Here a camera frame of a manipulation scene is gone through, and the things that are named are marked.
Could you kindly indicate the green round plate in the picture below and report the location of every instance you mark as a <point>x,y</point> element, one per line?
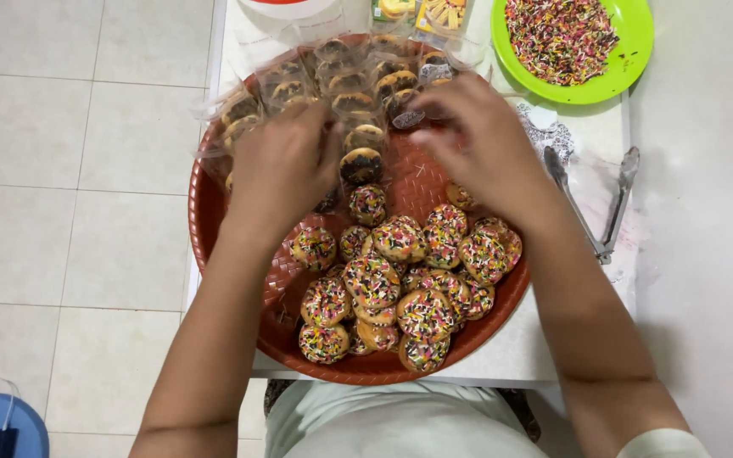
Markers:
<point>634,57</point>

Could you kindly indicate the patterned sticker sheet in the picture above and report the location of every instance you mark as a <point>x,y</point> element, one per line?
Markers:
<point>548,130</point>

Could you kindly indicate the green and yellow snack packet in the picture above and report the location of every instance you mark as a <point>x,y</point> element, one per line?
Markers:
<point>393,9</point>

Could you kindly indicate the metal tongs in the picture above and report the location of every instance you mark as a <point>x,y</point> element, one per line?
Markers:
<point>614,216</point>

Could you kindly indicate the person's right hand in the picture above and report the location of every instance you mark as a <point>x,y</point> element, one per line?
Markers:
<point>494,146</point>

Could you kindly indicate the person's right fingers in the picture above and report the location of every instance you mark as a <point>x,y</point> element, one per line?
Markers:
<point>440,121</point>

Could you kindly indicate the long clear cookie bag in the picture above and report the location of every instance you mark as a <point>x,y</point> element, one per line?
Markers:
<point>361,149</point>

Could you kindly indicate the stack of empty clear bags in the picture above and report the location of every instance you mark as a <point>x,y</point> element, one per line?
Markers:
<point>290,38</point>

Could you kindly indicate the person's left hand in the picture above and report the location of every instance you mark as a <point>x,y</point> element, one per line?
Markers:
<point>277,168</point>

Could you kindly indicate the blue round stool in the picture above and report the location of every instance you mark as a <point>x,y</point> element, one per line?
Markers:
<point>4,413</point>

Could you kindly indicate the pile of sprinkled cookies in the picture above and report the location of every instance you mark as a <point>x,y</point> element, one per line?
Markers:
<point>398,280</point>

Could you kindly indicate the red woven round tray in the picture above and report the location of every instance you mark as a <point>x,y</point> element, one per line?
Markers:
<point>414,181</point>

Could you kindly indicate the person's pale shirt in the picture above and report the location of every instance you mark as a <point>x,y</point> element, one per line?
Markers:
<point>398,423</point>

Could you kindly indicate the row of clear cookie packets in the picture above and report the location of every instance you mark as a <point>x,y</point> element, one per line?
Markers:
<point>347,79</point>

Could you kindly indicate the heap of coloured sprinkles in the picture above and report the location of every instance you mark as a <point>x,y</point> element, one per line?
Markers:
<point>560,39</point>

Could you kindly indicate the white tub with red rim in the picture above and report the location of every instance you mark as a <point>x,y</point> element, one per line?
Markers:
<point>290,6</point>

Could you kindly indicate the patterned oval sticker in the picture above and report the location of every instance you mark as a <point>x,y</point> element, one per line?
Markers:
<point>408,119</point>
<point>434,72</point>

